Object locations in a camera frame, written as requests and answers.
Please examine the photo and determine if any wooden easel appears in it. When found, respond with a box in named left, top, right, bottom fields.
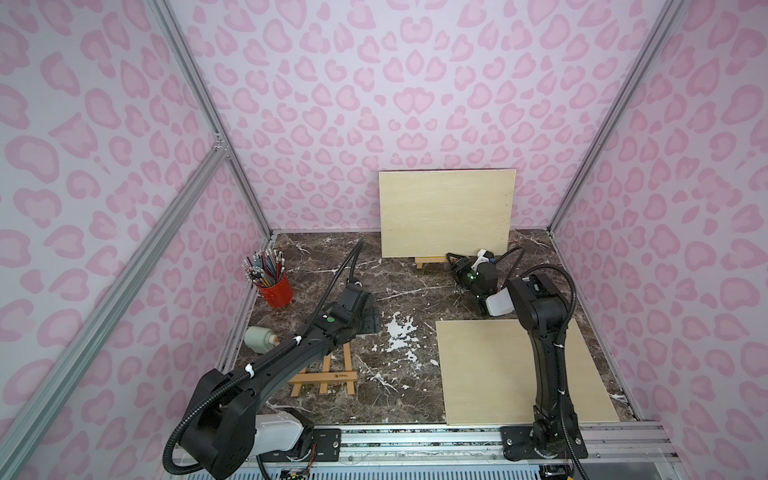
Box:
left=414, top=256, right=447, bottom=270
left=289, top=343, right=359, bottom=398

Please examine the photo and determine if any plywood board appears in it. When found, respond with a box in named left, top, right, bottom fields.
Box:
left=379, top=169, right=516, bottom=258
left=436, top=319, right=619, bottom=426

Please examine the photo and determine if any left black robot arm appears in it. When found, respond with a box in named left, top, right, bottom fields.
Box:
left=162, top=240, right=380, bottom=479

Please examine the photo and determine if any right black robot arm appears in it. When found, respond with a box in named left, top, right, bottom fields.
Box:
left=446, top=247, right=588, bottom=467

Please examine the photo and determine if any red pencil bucket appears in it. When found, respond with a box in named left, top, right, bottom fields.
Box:
left=256, top=276, right=294, bottom=309

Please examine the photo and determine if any bunch of coloured pencils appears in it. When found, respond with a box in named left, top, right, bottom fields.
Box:
left=242, top=249, right=285, bottom=288

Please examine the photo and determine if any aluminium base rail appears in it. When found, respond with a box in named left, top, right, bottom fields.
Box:
left=161, top=421, right=685, bottom=480

